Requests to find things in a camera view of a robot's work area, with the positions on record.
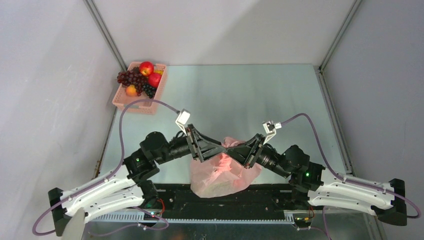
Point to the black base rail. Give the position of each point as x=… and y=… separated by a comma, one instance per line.
x=258, y=202

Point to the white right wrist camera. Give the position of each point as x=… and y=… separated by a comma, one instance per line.
x=270, y=128

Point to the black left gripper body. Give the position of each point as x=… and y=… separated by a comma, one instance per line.
x=179, y=147

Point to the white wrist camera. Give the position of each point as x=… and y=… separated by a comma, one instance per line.
x=270, y=128
x=181, y=120

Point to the pink plastic perforated basket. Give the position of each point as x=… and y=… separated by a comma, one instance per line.
x=143, y=105

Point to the yellow fake fruit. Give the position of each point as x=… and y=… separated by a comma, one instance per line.
x=157, y=71

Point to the black fake grape bunch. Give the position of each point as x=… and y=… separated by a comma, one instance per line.
x=149, y=90

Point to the pink printed plastic bag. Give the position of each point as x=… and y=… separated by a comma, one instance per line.
x=220, y=176

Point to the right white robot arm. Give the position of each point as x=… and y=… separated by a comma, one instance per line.
x=314, y=185

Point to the red apple at basket back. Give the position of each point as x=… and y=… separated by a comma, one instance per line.
x=146, y=68

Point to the red fake apple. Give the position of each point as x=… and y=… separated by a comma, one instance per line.
x=154, y=79

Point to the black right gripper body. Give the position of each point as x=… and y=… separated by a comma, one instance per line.
x=269, y=159

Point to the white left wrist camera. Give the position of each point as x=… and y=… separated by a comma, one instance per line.
x=181, y=120

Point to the orange fake peach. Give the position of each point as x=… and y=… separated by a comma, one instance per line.
x=131, y=91

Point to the dark purple fake grapes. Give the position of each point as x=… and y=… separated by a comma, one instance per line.
x=132, y=77

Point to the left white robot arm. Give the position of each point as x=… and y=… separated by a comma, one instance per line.
x=129, y=185

